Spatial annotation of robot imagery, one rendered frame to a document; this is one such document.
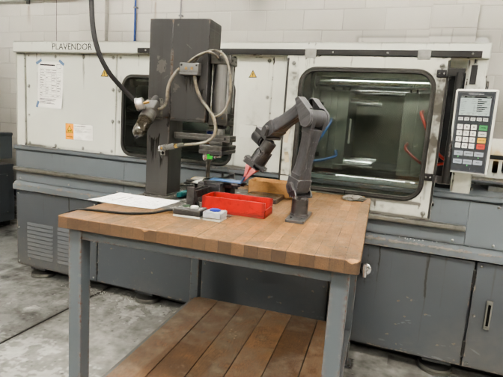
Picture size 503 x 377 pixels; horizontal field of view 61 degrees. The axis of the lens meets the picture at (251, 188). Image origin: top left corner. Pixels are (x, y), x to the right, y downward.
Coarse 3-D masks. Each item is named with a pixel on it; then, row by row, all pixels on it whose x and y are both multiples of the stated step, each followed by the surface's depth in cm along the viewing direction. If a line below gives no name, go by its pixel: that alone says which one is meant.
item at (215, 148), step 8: (224, 128) 183; (176, 136) 187; (184, 136) 185; (192, 136) 184; (200, 136) 183; (208, 136) 182; (216, 136) 181; (224, 136) 180; (232, 136) 182; (200, 144) 177; (208, 144) 180; (216, 144) 181; (224, 144) 182; (200, 152) 177; (208, 152) 176; (216, 152) 175; (224, 152) 178; (232, 152) 188
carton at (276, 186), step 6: (252, 180) 207; (258, 180) 218; (264, 180) 217; (270, 180) 216; (276, 180) 215; (282, 180) 214; (252, 186) 207; (258, 186) 206; (264, 186) 206; (270, 186) 205; (276, 186) 204; (282, 186) 203; (270, 192) 205; (276, 192) 204; (282, 192) 203; (288, 198) 203
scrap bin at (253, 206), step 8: (216, 192) 173; (224, 192) 172; (208, 200) 162; (216, 200) 161; (224, 200) 160; (232, 200) 159; (240, 200) 158; (248, 200) 170; (256, 200) 169; (264, 200) 168; (272, 200) 167; (208, 208) 162; (224, 208) 161; (232, 208) 160; (240, 208) 159; (248, 208) 158; (256, 208) 157; (264, 208) 156; (248, 216) 158; (256, 216) 157; (264, 216) 157
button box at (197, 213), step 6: (72, 210) 152; (90, 210) 150; (96, 210) 150; (102, 210) 149; (108, 210) 149; (162, 210) 155; (168, 210) 156; (174, 210) 152; (180, 210) 151; (186, 210) 150; (192, 210) 150; (198, 210) 149; (204, 210) 153; (180, 216) 151; (186, 216) 151; (192, 216) 150; (198, 216) 149
